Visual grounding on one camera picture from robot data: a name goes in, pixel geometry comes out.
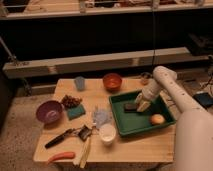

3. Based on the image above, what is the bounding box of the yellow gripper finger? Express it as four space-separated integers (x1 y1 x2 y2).
135 93 143 104
137 101 151 112

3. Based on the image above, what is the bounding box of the dark brown eraser block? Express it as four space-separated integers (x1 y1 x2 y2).
124 103 138 112

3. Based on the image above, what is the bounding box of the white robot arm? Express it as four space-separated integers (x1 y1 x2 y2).
135 66 213 171

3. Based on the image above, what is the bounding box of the orange bowl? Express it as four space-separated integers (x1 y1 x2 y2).
103 73 122 91

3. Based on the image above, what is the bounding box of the purple bowl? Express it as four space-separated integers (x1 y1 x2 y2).
36 100 63 124

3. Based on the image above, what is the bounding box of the small glass jar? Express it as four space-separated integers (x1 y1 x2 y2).
140 72 152 85

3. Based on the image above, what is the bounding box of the yellow apple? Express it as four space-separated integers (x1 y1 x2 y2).
150 114 165 125

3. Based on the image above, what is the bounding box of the green tray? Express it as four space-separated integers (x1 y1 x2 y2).
109 91 176 137

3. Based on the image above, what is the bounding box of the long wooden beam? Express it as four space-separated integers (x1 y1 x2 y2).
2 46 192 80

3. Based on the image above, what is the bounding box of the white cup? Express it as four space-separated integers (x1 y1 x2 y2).
99 124 116 145

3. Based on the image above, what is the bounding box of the blue box on floor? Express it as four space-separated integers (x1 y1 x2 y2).
193 92 213 108

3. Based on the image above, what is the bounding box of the light blue cup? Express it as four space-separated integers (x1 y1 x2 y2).
74 76 85 91

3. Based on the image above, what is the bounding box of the green sponge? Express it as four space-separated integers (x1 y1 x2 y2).
67 105 86 120

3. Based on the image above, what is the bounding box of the black binder clip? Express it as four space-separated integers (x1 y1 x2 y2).
78 125 92 141

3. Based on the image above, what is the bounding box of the bunch of brown grapes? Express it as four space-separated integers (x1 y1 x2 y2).
61 95 82 108

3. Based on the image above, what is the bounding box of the orange carrot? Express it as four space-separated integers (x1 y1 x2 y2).
46 152 75 164

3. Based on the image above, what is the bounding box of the background shelf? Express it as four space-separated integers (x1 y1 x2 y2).
0 0 213 20

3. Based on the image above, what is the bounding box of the black floor cable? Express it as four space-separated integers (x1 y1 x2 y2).
199 54 213 98

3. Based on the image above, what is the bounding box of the black handled knife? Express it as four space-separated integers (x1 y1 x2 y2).
45 129 76 149

